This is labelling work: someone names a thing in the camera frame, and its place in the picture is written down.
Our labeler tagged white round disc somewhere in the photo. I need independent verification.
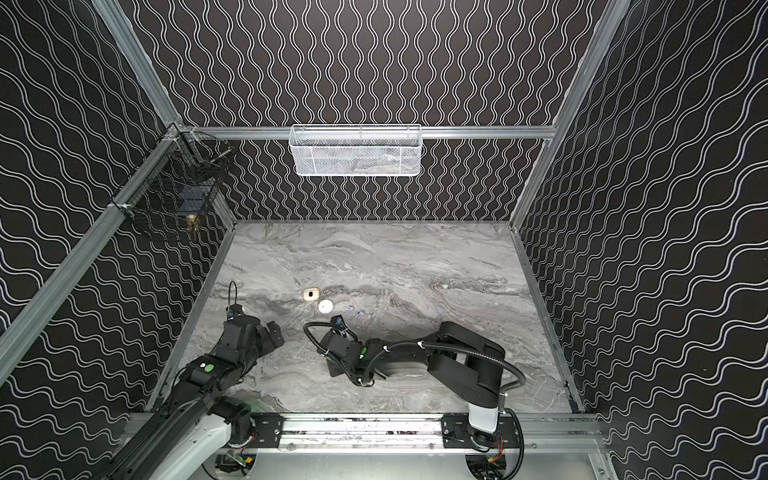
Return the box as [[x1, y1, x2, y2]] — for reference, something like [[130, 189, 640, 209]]
[[317, 299, 334, 315]]

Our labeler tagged beige earbud charging case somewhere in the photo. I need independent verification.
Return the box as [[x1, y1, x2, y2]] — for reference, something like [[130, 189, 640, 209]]
[[302, 287, 320, 302]]

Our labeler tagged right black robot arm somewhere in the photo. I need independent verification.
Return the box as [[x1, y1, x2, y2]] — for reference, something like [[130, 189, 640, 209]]
[[303, 315, 527, 436]]

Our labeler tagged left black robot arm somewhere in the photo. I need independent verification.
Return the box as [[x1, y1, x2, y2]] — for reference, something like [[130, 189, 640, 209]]
[[92, 314, 285, 479]]

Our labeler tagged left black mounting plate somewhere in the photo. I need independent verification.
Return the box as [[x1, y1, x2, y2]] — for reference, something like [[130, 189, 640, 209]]
[[238, 413, 286, 450]]

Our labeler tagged black mounting plate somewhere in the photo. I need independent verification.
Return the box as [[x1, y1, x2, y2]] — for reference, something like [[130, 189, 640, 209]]
[[238, 413, 286, 450], [440, 413, 524, 451]]

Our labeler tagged brass fitting in basket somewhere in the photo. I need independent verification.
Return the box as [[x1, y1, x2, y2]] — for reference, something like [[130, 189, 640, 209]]
[[186, 214, 199, 233]]

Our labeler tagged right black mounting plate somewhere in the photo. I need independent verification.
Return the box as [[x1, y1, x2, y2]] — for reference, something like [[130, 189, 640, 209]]
[[440, 413, 524, 451]]

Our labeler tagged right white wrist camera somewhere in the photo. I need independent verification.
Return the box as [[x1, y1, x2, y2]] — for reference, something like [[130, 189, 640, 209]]
[[331, 315, 348, 333]]

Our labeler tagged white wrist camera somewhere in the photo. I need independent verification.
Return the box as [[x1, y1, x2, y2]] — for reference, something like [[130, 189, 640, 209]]
[[227, 303, 243, 321], [331, 315, 348, 333]]

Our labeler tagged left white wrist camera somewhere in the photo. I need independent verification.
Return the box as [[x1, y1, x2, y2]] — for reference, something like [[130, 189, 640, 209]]
[[227, 303, 243, 321]]

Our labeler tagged black wire wall basket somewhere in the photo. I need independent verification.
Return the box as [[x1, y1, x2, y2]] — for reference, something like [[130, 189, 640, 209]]
[[121, 132, 234, 244]]

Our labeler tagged white mesh wall basket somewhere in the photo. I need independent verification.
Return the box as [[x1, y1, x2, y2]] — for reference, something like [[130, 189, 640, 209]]
[[288, 124, 423, 177]]

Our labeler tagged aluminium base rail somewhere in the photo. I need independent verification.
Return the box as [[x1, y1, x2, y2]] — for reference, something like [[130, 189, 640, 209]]
[[119, 411, 619, 480]]

